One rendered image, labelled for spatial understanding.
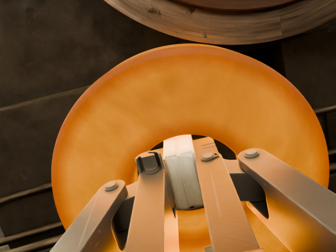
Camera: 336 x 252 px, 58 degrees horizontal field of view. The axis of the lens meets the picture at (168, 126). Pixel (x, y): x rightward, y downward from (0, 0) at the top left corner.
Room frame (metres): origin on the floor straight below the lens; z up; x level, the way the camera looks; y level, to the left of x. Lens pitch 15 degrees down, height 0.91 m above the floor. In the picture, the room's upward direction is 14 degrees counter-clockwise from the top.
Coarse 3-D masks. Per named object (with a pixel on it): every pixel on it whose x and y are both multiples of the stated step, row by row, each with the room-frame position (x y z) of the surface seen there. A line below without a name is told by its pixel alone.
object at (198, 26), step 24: (120, 0) 0.35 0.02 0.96; (144, 0) 0.35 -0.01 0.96; (168, 0) 0.35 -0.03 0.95; (312, 0) 0.34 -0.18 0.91; (144, 24) 0.35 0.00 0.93; (168, 24) 0.35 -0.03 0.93; (192, 24) 0.35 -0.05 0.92; (216, 24) 0.35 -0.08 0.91; (240, 24) 0.34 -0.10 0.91; (264, 24) 0.34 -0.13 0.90; (288, 24) 0.34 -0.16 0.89; (312, 24) 0.34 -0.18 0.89
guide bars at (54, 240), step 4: (332, 164) 0.34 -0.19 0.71; (332, 168) 0.34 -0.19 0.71; (332, 172) 0.34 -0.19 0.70; (56, 236) 0.37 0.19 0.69; (60, 236) 0.37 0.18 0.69; (40, 240) 0.38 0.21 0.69; (44, 240) 0.37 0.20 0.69; (48, 240) 0.37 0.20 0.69; (52, 240) 0.37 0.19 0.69; (56, 240) 0.37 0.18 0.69; (28, 244) 0.38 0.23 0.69; (32, 244) 0.37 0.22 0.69; (36, 244) 0.37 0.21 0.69; (40, 244) 0.37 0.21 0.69; (44, 244) 0.37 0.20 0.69; (48, 244) 0.37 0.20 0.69; (52, 244) 0.37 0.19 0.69; (16, 248) 0.38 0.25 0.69; (20, 248) 0.37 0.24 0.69; (24, 248) 0.37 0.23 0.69; (28, 248) 0.37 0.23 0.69; (32, 248) 0.37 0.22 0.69; (36, 248) 0.37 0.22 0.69; (40, 248) 0.37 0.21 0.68; (44, 248) 0.37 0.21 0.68
